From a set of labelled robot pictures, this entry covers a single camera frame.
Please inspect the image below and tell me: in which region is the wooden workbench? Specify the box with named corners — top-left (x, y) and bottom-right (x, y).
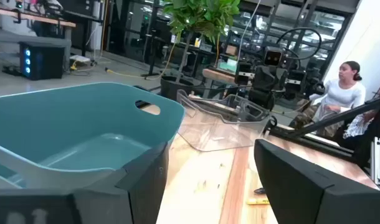
top-left (0, 6), bottom-right (77, 72)

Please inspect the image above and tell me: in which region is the green potted plant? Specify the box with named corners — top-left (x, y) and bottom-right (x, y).
top-left (160, 0), bottom-right (241, 102)

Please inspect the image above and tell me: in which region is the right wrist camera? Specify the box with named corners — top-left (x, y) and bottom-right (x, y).
top-left (264, 46), bottom-right (283, 67)

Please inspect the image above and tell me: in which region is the white hanging cable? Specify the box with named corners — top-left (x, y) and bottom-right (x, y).
top-left (236, 0), bottom-right (262, 63)

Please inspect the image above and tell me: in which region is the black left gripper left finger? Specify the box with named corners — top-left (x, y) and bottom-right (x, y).
top-left (0, 141), bottom-right (171, 224)

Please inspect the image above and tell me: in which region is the black computer tower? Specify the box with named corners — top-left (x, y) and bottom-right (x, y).
top-left (19, 42), bottom-right (65, 81)

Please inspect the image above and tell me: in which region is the yellow pencil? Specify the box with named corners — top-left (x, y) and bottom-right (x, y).
top-left (245, 198), bottom-right (271, 205)

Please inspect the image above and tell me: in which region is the yellow floor cable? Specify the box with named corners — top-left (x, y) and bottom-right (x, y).
top-left (105, 40), bottom-right (178, 81)

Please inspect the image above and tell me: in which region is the person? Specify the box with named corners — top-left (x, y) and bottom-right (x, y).
top-left (288, 60), bottom-right (367, 138)
top-left (342, 80), bottom-right (380, 150)

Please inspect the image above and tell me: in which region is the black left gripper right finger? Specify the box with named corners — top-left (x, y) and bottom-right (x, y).
top-left (254, 138), bottom-right (380, 224)

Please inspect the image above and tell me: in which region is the teal plastic bin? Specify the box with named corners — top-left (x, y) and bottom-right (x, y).
top-left (0, 82), bottom-right (186, 190)

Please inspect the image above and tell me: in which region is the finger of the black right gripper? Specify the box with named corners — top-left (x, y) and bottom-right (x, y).
top-left (270, 66), bottom-right (288, 95)
top-left (248, 65), bottom-right (275, 110)

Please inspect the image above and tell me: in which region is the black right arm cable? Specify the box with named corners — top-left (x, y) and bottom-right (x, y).
top-left (276, 27), bottom-right (323, 62)

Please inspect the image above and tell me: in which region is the silver aluminium post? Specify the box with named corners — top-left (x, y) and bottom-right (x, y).
top-left (370, 136), bottom-right (380, 187)

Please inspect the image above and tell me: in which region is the clear plastic container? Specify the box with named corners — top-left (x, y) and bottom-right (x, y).
top-left (176, 89), bottom-right (272, 152)

